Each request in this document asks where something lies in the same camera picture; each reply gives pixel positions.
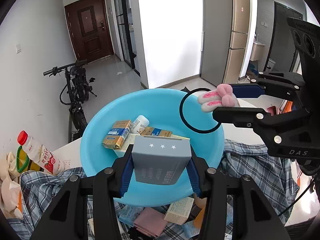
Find bathroom sink cabinet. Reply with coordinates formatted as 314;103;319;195
249;40;265;62

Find yellow bottle with green handle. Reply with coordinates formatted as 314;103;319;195
16;146;38;173

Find beige printed box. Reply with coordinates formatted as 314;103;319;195
164;197;195;225

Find pink collapsible cup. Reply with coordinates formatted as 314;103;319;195
134;207;167;238

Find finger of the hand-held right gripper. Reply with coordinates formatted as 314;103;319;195
212;106;317;157
230;71;308;107

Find blue plaid cloth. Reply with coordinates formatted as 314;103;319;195
6;139;300;240

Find black bicycle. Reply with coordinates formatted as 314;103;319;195
43;59;98;140

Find patterned floor mat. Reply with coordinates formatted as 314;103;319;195
239;72;258;83

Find black cable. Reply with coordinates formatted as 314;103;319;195
276;177;316;217

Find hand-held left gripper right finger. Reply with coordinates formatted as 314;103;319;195
185;146;292;240

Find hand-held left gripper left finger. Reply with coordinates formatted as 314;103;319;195
30;146;134;240

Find dark interior door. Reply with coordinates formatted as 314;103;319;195
262;1;307;74

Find grey box with white stars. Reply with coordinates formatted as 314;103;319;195
132;135;192;186

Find gold and blue carton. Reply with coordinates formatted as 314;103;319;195
101;119;132;150
142;126;173;138

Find milk bottle with red cap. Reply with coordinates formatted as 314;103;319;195
17;130;65;175

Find black hair tie pink plush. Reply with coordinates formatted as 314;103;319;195
179;84;238;133

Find crumpled white bags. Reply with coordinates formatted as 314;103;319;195
0;151;24;218

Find beige refrigerator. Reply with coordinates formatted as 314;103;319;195
201;0;251;84

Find black framed glass door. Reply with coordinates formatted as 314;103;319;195
112;0;140;77

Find blue plastic basin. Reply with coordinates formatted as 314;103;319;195
80;88;225;207

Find brown entry door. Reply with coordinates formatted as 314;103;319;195
64;0;114;62

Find small white bottle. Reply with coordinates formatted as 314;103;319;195
130;115;150;134

